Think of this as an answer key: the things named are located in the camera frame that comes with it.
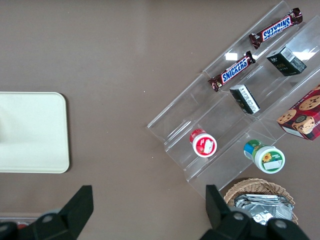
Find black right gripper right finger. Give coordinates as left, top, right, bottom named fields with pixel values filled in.
left=199, top=184, right=313, bottom=240

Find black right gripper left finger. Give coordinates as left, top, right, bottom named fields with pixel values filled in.
left=0, top=184, right=95, bottom=240

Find light tan wicker basket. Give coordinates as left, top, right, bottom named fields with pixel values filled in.
left=223, top=177, right=300, bottom=226

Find cream plastic serving tray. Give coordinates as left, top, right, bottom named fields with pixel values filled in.
left=0, top=91, right=70, bottom=174

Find silver foil packets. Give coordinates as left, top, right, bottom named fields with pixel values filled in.
left=233, top=192, right=295, bottom=226

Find clear acrylic stepped display shelf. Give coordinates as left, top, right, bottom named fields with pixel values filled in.
left=146, top=0, right=320, bottom=201

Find clear acrylic bottle rack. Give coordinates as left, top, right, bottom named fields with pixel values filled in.
left=0, top=212, right=43, bottom=226

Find red lidded snack cup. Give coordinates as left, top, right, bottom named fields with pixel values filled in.
left=189, top=128, right=218, bottom=159

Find green lidded snack cup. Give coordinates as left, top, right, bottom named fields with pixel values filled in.
left=243, top=139, right=286, bottom=175

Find small black carton box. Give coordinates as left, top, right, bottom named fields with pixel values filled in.
left=229, top=84, right=261, bottom=115
left=266, top=44, right=308, bottom=77

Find red chocolate chip cookie box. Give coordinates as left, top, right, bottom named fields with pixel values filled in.
left=276, top=84, right=320, bottom=142

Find Snickers chocolate bar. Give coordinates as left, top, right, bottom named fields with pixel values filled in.
left=207, top=50, right=257, bottom=93
left=248, top=7, right=304, bottom=50

